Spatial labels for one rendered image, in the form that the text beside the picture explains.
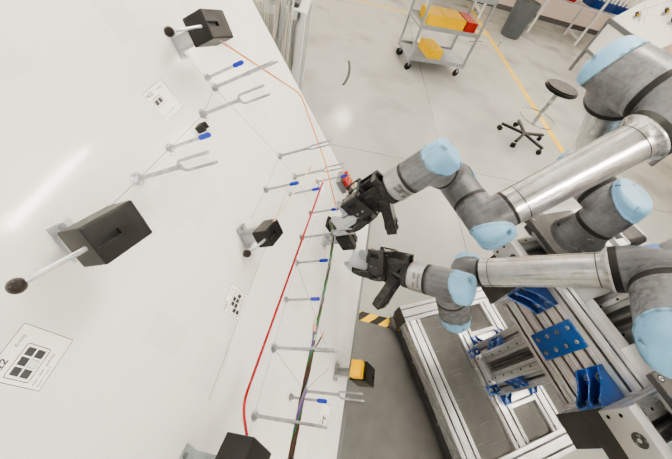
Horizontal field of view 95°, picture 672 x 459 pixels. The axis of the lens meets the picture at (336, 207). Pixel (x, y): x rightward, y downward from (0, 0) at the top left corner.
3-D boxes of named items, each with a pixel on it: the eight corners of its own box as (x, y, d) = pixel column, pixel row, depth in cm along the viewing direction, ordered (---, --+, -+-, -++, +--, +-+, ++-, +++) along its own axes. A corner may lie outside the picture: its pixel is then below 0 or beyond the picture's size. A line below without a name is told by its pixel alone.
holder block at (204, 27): (128, 30, 44) (171, 4, 40) (183, 29, 53) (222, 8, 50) (146, 64, 46) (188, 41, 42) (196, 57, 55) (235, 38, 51)
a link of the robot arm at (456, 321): (477, 304, 84) (473, 277, 78) (468, 340, 77) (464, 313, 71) (447, 297, 88) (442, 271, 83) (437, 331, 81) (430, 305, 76)
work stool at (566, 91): (489, 129, 369) (528, 75, 317) (519, 123, 394) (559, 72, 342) (523, 160, 342) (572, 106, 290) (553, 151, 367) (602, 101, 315)
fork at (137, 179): (146, 179, 43) (222, 157, 37) (139, 189, 42) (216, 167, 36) (134, 169, 42) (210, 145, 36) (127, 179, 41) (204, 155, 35)
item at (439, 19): (445, 60, 473) (485, -23, 391) (457, 78, 442) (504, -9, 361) (385, 51, 449) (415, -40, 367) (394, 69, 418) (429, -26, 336)
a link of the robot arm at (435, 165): (470, 173, 62) (449, 162, 56) (424, 197, 69) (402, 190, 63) (456, 141, 65) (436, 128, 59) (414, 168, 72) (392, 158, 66)
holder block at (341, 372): (347, 391, 88) (381, 394, 83) (329, 377, 80) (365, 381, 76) (350, 373, 91) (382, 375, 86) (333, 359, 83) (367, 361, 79)
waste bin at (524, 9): (524, 42, 612) (546, 7, 564) (504, 38, 601) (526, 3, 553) (513, 32, 640) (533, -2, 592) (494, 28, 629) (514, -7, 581)
